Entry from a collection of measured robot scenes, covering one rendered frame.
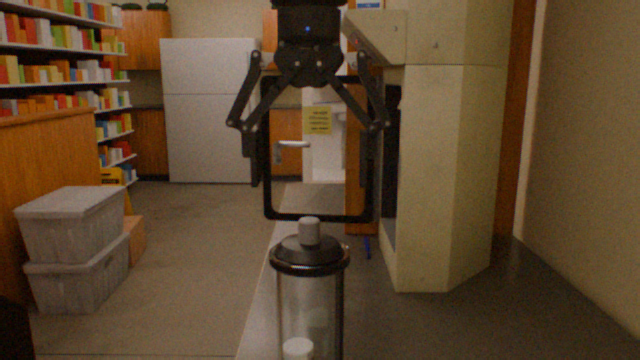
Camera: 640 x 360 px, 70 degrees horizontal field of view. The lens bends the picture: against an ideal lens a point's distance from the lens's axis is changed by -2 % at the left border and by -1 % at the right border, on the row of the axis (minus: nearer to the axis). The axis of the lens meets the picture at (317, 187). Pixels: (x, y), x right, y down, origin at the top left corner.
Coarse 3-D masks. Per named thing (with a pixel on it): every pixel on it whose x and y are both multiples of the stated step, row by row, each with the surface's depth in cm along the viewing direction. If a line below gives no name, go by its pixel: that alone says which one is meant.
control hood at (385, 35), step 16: (352, 16) 86; (368, 16) 86; (384, 16) 86; (400, 16) 86; (352, 32) 98; (368, 32) 86; (384, 32) 86; (400, 32) 86; (384, 48) 87; (400, 48) 87; (384, 64) 96; (400, 64) 88
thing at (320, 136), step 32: (288, 96) 122; (320, 96) 121; (288, 128) 124; (320, 128) 123; (352, 128) 122; (288, 160) 126; (320, 160) 125; (352, 160) 124; (288, 192) 128; (320, 192) 127; (352, 192) 126
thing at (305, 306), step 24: (288, 264) 57; (336, 264) 57; (288, 288) 59; (312, 288) 58; (336, 288) 60; (288, 312) 60; (312, 312) 59; (336, 312) 60; (288, 336) 60; (312, 336) 59; (336, 336) 61
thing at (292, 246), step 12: (300, 228) 60; (312, 228) 59; (288, 240) 61; (300, 240) 60; (312, 240) 60; (324, 240) 61; (336, 240) 61; (276, 252) 60; (288, 252) 58; (300, 252) 58; (312, 252) 58; (324, 252) 58; (336, 252) 59; (312, 264) 57
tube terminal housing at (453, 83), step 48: (432, 0) 85; (480, 0) 88; (432, 48) 87; (480, 48) 91; (432, 96) 89; (480, 96) 94; (432, 144) 91; (480, 144) 98; (432, 192) 94; (480, 192) 102; (384, 240) 116; (432, 240) 96; (480, 240) 106; (432, 288) 99
